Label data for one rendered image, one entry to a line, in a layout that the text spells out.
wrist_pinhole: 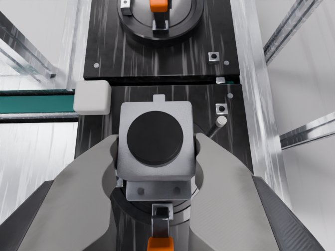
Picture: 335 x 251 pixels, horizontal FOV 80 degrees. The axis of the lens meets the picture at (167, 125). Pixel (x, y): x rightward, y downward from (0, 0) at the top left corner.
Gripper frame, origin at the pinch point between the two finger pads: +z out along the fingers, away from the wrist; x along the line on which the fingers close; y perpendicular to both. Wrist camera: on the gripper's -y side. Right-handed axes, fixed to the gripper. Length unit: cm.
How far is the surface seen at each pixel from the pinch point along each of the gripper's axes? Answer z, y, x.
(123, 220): 5.8, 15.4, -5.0
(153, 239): -0.9, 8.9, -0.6
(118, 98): 17.2, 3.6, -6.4
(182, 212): 5.1, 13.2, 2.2
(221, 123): 4.8, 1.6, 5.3
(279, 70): 32.7, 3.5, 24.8
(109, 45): 23.6, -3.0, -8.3
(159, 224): -0.2, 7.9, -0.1
